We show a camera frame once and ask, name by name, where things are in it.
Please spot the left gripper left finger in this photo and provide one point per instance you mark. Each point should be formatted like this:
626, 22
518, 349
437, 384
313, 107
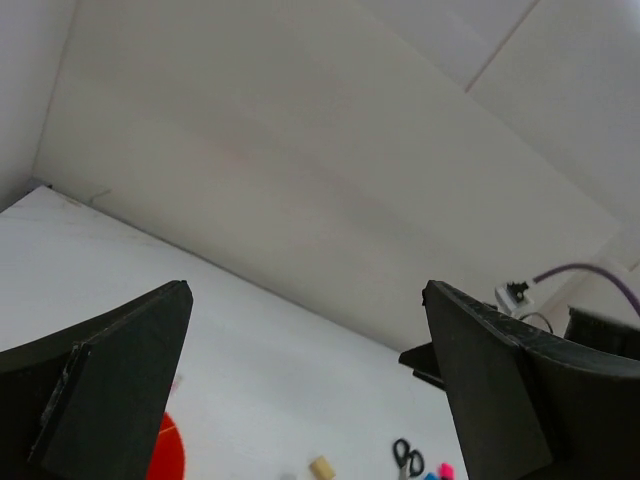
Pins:
87, 402

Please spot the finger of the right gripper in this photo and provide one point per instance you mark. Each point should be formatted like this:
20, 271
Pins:
423, 362

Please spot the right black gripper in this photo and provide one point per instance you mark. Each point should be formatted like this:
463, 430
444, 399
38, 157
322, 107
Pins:
588, 332

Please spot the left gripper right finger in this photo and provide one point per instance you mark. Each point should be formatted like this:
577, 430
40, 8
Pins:
527, 404

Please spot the pink marker cap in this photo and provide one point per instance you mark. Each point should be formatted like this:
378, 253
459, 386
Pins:
445, 471

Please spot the orange round pen holder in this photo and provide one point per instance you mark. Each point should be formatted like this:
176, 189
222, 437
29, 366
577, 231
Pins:
168, 460

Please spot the yellow eraser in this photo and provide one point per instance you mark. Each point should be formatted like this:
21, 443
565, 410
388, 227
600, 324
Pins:
321, 469

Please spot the black handled scissors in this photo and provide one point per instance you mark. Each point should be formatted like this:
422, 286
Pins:
409, 461

